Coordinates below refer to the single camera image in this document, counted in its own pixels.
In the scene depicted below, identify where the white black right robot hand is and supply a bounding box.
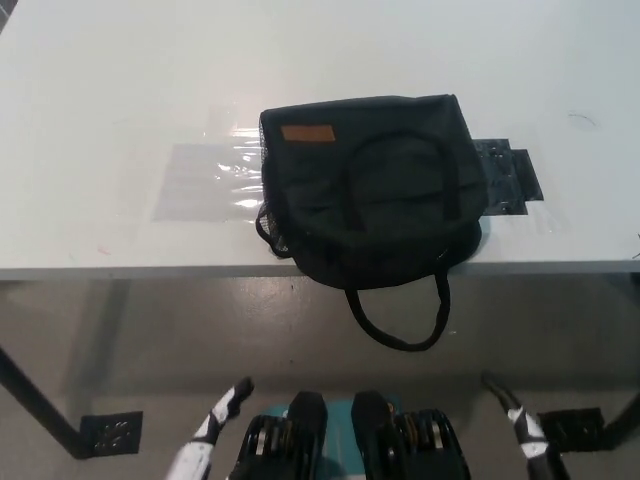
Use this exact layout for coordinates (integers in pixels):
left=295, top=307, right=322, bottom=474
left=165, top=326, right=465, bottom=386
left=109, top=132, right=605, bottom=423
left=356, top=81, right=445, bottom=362
left=482, top=372, right=571, bottom=480

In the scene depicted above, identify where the large clear tape patch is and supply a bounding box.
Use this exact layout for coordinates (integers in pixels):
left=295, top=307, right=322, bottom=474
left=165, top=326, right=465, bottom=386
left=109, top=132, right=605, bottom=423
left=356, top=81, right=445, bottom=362
left=151, top=102, right=266, bottom=225

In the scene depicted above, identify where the black table leg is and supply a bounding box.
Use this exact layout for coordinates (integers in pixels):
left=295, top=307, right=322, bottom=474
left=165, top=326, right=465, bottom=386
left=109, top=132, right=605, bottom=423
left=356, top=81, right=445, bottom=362
left=602, top=388, right=640, bottom=447
left=0, top=344, right=85, bottom=460

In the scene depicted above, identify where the black tape patch on desk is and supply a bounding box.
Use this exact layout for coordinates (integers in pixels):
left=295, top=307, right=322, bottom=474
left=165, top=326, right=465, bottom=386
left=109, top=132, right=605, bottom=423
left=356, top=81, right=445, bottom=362
left=472, top=134, right=546, bottom=219

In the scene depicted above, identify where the black soft travel bag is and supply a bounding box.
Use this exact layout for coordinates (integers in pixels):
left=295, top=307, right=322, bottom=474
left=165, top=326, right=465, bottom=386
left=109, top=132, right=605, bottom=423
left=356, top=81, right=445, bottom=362
left=254, top=92, right=490, bottom=354

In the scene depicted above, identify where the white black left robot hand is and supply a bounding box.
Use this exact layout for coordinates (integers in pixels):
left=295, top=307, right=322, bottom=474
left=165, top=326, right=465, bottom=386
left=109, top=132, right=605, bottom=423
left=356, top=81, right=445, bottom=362
left=164, top=377, right=255, bottom=480

